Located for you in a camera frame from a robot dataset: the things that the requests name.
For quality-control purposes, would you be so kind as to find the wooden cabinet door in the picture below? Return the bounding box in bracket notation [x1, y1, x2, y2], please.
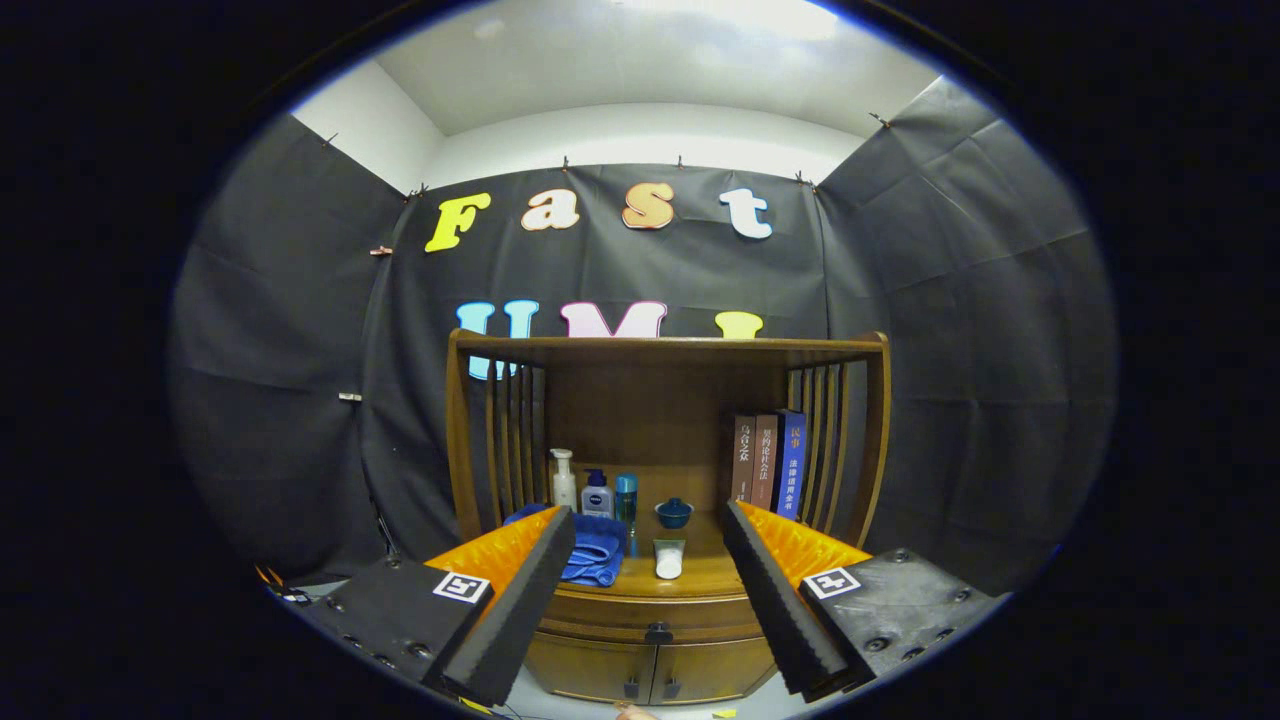
[525, 630, 661, 706]
[650, 635, 779, 704]

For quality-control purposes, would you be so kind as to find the blue folded towel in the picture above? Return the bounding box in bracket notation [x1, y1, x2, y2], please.
[503, 503, 628, 588]

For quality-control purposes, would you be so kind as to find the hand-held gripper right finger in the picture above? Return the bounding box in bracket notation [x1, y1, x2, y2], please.
[722, 500, 1006, 704]

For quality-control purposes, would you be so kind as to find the wooden drawer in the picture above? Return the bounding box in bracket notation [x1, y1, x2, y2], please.
[540, 585, 766, 646]

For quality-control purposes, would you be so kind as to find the dark brown book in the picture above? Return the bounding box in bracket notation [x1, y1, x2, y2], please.
[731, 416, 758, 503]

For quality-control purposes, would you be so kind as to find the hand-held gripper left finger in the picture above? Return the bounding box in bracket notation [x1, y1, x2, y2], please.
[285, 505, 577, 708]

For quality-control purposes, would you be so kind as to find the reddish brown book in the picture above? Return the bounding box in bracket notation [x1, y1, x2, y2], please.
[750, 413, 780, 511]

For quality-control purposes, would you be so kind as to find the teal slim bottle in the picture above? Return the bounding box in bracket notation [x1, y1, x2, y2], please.
[614, 474, 639, 556]

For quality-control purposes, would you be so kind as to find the wooden cabinet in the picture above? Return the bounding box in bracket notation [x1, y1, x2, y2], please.
[445, 328, 893, 706]

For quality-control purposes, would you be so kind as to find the wooden countertop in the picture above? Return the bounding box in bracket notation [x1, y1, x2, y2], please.
[505, 490, 846, 601]

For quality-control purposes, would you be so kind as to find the blue book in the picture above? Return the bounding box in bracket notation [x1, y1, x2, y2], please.
[773, 409, 809, 519]

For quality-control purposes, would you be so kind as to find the black backdrop cloth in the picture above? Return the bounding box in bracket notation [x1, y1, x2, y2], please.
[168, 75, 1119, 596]

